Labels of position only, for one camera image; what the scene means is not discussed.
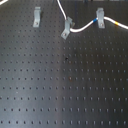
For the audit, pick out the left metal cable clip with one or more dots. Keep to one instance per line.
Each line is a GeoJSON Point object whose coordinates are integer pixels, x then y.
{"type": "Point", "coordinates": [37, 16]}

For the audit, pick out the middle metal cable clip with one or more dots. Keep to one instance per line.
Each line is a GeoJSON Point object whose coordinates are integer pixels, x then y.
{"type": "Point", "coordinates": [68, 24]}

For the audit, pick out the right metal cable clip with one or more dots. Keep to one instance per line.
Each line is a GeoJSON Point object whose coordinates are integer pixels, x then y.
{"type": "Point", "coordinates": [100, 17]}

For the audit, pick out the metal cable clip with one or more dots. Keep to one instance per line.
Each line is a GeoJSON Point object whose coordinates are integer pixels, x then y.
{"type": "Point", "coordinates": [37, 16]}
{"type": "Point", "coordinates": [100, 17]}
{"type": "Point", "coordinates": [68, 24]}

